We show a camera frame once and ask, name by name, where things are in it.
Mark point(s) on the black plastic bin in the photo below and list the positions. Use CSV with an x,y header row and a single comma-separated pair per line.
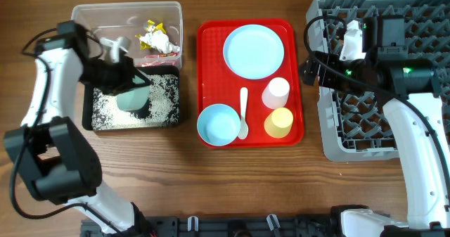
x,y
88,92

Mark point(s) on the light blue plate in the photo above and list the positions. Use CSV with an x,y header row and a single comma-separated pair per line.
x,y
253,52

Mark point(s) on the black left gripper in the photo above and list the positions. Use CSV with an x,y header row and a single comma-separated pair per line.
x,y
117,77

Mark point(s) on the white rice pile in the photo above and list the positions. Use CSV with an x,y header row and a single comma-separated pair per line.
x,y
160,110

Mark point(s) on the white tissue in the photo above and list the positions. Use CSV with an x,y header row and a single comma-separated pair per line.
x,y
159,41

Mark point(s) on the clear plastic bin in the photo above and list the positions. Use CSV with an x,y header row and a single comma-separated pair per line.
x,y
127,19

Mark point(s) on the red snack wrapper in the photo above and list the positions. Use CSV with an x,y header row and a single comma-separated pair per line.
x,y
162,55

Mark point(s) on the light blue bowl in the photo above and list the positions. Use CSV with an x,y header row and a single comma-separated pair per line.
x,y
218,125

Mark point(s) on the yellow plastic cup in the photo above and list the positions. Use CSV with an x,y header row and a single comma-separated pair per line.
x,y
278,124

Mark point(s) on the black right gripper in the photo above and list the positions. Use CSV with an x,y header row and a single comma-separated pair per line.
x,y
330,62

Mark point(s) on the grey dishwasher rack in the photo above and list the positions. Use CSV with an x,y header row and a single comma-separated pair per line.
x,y
352,128

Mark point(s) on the pale green bowl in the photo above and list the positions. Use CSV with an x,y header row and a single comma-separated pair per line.
x,y
137,97

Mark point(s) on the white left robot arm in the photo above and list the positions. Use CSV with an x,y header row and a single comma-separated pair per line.
x,y
51,156

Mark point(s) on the yellow snack wrapper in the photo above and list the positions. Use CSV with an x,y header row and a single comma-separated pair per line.
x,y
150,26

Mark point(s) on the red plastic tray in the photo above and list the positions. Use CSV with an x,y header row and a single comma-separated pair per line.
x,y
218,84

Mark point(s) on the white plastic spoon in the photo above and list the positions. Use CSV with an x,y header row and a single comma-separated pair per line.
x,y
243,133

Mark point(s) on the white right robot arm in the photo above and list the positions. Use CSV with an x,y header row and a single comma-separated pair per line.
x,y
408,91

